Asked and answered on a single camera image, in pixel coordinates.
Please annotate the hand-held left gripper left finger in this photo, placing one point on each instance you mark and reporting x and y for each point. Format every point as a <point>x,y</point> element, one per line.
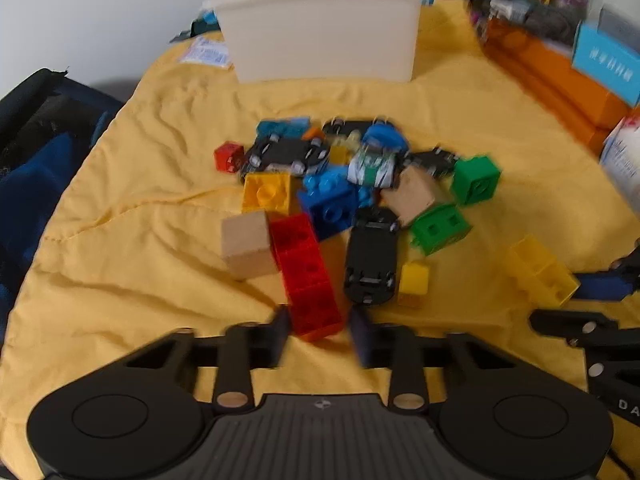
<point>281,335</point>

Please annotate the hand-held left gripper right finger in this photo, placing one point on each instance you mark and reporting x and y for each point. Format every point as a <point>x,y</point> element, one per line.
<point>361,335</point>

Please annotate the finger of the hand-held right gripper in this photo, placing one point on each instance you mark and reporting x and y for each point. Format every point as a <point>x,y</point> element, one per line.
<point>575,325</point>
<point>602,285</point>

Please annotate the red transparent long brick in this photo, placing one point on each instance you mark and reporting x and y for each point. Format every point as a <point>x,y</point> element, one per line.
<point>306,280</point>

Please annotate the yellow building brick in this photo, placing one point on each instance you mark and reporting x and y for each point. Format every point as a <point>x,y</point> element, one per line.
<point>540,270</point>
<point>265,192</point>

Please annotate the white plastic storage bin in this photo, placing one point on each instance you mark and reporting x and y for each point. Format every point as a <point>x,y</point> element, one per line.
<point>320,35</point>

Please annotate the small yellow building block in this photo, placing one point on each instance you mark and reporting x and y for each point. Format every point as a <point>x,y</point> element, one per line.
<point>414,285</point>

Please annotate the black toy car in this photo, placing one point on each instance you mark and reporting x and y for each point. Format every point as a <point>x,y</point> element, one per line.
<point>371,262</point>
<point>287,155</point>
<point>434,161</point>
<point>347,127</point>

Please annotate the wooden cube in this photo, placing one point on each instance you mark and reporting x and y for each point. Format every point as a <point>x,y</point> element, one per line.
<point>247,252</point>
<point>412,195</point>

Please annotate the white printed box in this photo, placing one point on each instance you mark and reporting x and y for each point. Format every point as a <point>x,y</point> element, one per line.
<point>625,155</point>

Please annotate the green building brick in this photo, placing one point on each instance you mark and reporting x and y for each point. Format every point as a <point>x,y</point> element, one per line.
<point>440,227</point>

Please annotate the green building cube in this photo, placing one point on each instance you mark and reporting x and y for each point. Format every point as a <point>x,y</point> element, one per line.
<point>475,178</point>

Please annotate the white and green toy car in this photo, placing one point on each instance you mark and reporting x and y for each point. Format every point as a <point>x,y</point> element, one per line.
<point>372,167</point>

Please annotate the yellow cloth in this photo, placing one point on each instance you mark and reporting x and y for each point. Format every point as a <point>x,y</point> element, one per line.
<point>150,210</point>

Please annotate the small red building block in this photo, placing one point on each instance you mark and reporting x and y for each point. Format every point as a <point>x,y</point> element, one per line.
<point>229,156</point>

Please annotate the blue toy car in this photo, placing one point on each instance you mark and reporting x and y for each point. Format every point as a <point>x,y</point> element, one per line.
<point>382,136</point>

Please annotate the small orange toy piece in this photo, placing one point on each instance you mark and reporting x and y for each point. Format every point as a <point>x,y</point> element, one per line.
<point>314,133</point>

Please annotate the teal blue building brick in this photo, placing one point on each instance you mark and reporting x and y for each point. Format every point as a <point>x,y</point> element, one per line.
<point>282,127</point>

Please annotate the orange cardboard box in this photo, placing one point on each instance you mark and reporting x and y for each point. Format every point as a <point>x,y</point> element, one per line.
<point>555,80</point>

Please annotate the light blue box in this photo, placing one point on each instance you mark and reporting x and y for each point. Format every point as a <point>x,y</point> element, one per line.
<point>607,60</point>

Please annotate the blue and white paper packet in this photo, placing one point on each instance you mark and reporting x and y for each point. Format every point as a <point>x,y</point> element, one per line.
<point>207,52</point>

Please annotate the dark blue backpack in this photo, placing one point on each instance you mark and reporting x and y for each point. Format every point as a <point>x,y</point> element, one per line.
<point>45,150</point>

